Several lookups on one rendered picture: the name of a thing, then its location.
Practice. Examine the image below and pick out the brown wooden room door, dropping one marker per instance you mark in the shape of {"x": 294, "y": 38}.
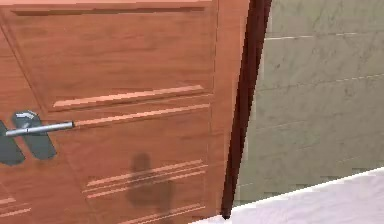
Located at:
{"x": 140, "y": 66}

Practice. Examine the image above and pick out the dark red door frame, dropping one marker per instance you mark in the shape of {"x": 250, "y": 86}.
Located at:
{"x": 245, "y": 106}

